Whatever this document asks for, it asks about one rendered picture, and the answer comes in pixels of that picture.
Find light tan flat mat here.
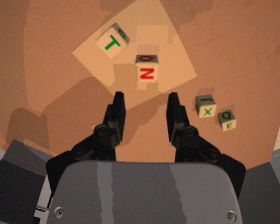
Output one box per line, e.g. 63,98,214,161
72,0,197,110

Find cream toy letter block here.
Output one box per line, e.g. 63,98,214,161
195,94,217,118
135,55,159,83
94,23,130,60
217,110,236,131

